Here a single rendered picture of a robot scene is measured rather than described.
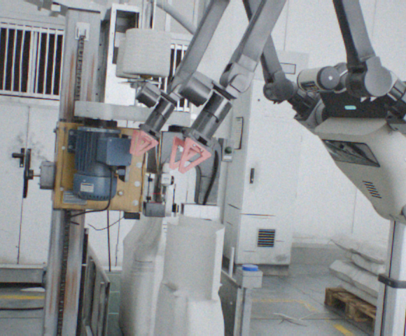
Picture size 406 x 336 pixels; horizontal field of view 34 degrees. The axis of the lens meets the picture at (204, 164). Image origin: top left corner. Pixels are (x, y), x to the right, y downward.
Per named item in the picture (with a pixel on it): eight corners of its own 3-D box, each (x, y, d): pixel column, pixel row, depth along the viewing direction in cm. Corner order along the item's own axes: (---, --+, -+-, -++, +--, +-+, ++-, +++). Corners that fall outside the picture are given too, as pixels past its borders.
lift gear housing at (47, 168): (53, 191, 242) (55, 162, 241) (38, 190, 241) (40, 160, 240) (52, 188, 252) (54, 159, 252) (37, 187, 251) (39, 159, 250)
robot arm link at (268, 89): (303, 89, 223) (297, 89, 228) (281, 71, 220) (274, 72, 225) (288, 111, 222) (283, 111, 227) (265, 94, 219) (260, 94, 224)
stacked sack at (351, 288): (430, 313, 487) (432, 297, 486) (378, 313, 475) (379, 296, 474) (383, 290, 550) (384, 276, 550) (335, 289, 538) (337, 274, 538)
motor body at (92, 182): (118, 202, 224) (124, 130, 223) (73, 200, 220) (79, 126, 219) (113, 197, 239) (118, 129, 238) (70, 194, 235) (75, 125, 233)
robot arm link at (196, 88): (250, 79, 153) (239, 80, 161) (211, 50, 150) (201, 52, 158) (222, 121, 152) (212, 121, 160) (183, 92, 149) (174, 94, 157)
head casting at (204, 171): (218, 206, 255) (224, 129, 254) (155, 202, 248) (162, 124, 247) (197, 196, 284) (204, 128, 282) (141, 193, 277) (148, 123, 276)
